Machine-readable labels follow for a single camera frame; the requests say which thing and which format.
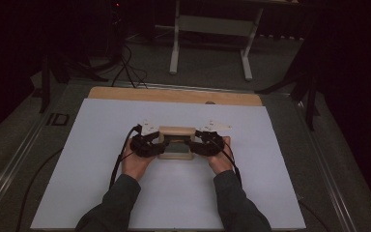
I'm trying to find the large white sheet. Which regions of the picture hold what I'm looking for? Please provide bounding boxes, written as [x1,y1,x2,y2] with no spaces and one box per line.
[30,98,307,230]

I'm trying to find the long black floor cable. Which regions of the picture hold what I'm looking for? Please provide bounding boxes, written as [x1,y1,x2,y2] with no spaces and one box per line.
[14,148,65,232]

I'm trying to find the black floor cables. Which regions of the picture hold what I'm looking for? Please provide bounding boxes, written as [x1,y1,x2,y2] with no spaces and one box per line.
[110,44,149,90]

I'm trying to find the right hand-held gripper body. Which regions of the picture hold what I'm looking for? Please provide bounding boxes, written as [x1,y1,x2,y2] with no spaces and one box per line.
[194,120,232,158]

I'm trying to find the white metal table frame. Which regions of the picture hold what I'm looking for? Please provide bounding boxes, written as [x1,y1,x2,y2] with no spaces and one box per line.
[168,0,300,81]

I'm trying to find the person's left hand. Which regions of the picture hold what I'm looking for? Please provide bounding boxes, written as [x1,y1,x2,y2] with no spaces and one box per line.
[121,138,157,182]

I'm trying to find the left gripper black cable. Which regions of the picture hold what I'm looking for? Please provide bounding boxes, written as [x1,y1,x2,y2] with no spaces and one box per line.
[108,124,143,189]

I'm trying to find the black rectangular bracket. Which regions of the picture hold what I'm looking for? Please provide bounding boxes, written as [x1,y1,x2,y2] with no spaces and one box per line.
[45,112,71,128]

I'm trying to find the metal floor rail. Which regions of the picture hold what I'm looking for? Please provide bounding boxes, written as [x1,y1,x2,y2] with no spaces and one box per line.
[291,100,358,232]
[0,110,51,220]

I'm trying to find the dark rack with red light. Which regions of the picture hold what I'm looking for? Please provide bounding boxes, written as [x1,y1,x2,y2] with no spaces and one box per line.
[107,0,127,62]

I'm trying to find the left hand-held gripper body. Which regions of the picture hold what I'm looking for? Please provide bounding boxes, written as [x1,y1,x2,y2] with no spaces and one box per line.
[129,119,160,159]

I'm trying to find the person's right hand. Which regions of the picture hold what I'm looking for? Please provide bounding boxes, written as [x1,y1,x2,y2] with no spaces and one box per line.
[207,135,235,176]

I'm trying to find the black metal stand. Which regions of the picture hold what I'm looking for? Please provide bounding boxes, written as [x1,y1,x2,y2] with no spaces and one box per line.
[255,32,322,131]
[38,54,109,114]

